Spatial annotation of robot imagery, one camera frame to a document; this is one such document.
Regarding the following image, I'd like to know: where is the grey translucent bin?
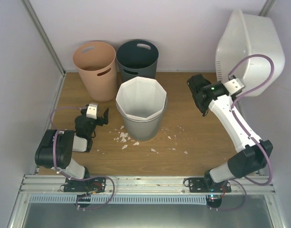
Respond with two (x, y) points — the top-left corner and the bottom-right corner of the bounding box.
(116, 97), (168, 141)

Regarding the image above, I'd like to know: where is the white faceted bin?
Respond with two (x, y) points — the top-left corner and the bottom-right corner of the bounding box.
(116, 76), (167, 121)

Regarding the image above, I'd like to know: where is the translucent white plastic tub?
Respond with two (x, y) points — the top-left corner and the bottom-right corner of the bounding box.
(215, 9), (285, 97)

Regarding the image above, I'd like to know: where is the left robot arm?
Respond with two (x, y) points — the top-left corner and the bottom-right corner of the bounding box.
(35, 104), (109, 192)

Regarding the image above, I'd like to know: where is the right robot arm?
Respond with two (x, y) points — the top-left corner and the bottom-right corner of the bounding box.
(187, 74), (273, 192)

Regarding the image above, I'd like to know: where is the peach plastic waste bin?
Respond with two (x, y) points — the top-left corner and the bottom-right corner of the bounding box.
(73, 41), (118, 102)

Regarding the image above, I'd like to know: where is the dark teal plastic bin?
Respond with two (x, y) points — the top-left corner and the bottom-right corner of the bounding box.
(116, 40), (159, 83)

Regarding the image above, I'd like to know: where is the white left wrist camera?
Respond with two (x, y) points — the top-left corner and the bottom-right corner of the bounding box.
(86, 103), (98, 120)

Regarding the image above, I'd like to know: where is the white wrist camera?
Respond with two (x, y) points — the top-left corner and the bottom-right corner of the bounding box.
(86, 103), (98, 120)
(224, 75), (244, 96)

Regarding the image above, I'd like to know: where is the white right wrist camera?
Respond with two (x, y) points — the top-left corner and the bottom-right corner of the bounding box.
(224, 75), (244, 96)

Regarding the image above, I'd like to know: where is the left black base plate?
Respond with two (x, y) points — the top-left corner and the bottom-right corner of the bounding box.
(59, 177), (106, 194)

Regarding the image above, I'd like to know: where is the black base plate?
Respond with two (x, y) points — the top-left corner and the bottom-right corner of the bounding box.
(59, 177), (106, 194)
(183, 177), (232, 193)

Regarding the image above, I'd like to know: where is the aluminium front rail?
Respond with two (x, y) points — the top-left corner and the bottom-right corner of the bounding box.
(19, 175), (275, 195)

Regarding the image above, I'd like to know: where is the grey slotted cable duct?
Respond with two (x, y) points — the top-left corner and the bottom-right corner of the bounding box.
(29, 194), (207, 205)

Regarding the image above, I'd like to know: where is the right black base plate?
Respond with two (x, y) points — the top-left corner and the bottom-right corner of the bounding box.
(183, 177), (232, 193)

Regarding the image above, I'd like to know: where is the aluminium corner frame post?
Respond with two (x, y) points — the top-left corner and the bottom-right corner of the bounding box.
(258, 0), (276, 17)

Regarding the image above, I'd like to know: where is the left aluminium frame post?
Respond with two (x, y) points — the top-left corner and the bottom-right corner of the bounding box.
(21, 0), (66, 76)

